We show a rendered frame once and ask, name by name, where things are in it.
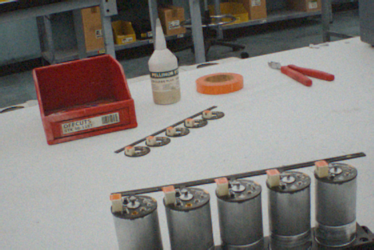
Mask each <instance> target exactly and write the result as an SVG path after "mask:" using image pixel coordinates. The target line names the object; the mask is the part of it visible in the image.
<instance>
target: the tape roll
mask: <svg viewBox="0 0 374 250"><path fill-rule="evenodd" d="M243 87H244V82H243V76H242V75H240V74H235V73H217V74H210V75H207V76H202V77H201V78H197V79H196V90H197V92H200V93H201V94H231V93H234V92H237V91H240V90H241V89H243Z"/></svg>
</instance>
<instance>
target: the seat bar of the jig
mask: <svg viewBox="0 0 374 250"><path fill-rule="evenodd" d="M268 238H269V236H265V237H264V250H269V243H268ZM215 250H221V245H216V246H215ZM310 250H373V240H372V239H371V238H370V236H368V234H366V231H364V230H363V229H362V226H360V225H359V224H358V222H357V221H356V229H355V240H354V241H353V242H352V243H351V244H349V245H345V246H342V247H328V246H324V245H320V244H319V243H317V242H316V240H315V227H311V249H310Z"/></svg>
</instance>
